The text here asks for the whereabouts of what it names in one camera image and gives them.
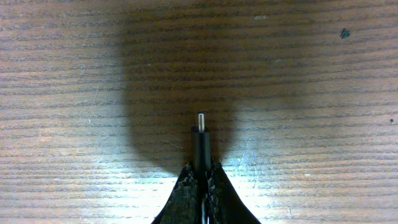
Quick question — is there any black charging cable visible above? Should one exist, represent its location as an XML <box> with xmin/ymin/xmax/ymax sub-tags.
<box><xmin>190</xmin><ymin>111</ymin><xmax>213</xmax><ymax>224</ymax></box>

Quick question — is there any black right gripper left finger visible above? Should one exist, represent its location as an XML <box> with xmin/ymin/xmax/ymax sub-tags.
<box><xmin>152</xmin><ymin>162</ymin><xmax>199</xmax><ymax>224</ymax></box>

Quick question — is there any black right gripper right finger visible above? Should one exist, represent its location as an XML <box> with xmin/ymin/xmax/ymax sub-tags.
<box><xmin>208</xmin><ymin>162</ymin><xmax>260</xmax><ymax>224</ymax></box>

